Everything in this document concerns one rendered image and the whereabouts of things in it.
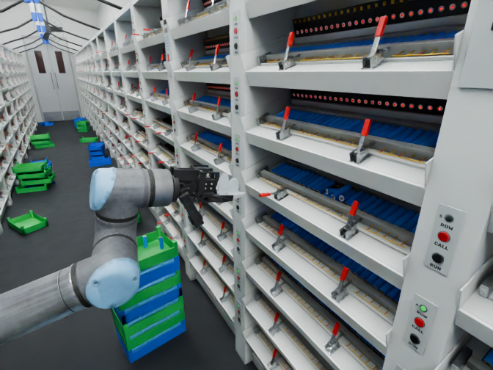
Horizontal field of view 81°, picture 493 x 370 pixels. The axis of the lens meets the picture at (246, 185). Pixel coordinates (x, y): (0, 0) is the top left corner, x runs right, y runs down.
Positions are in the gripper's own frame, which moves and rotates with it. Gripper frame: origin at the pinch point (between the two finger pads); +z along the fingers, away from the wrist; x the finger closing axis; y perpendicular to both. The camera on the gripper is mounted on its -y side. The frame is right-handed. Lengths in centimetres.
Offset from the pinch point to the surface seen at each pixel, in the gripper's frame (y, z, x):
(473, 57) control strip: 36, 6, -45
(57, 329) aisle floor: -108, -43, 89
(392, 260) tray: -1.8, 15.8, -38.5
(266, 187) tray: -1.2, 16.7, 8.6
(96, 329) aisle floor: -105, -26, 78
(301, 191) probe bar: 2.3, 18.9, -5.7
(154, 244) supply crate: -51, -2, 66
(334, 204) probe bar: 2.9, 19.2, -18.3
